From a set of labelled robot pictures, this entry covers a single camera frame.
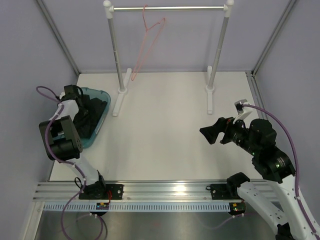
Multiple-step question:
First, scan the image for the white slotted cable duct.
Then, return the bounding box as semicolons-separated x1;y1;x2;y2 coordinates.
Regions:
43;202;231;213

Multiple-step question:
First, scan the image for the pink wire hanger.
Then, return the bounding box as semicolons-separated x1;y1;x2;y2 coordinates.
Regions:
130;4;166;81

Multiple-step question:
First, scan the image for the white and silver clothes rack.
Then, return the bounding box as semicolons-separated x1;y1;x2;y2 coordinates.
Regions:
102;0;235;117

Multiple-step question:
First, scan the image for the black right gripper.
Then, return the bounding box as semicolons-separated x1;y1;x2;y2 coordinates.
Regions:
199;113;260;156

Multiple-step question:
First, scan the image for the teal plastic tray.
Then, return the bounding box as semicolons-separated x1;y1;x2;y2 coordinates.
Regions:
80;87;111;149

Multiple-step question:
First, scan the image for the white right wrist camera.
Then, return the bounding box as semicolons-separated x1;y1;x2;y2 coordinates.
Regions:
233;99;253;124

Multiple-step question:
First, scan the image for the left aluminium frame post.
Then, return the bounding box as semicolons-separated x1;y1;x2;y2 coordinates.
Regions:
34;0;81;77

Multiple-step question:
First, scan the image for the aluminium frame post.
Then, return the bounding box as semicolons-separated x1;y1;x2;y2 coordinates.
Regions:
250;0;299;78
34;0;81;77

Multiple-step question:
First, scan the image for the black pinstriped shirt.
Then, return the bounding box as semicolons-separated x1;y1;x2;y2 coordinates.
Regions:
73;94;108;139

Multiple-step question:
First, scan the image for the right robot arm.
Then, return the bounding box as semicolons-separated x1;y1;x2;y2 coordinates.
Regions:
199;117;320;240

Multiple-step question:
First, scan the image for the right aluminium frame post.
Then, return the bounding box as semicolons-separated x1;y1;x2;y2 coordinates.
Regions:
250;0;299;78

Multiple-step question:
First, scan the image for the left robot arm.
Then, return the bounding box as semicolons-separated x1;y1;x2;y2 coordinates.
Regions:
39;84;111;200

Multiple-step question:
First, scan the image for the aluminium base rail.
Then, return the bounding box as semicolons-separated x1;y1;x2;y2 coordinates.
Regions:
32;180;242;203

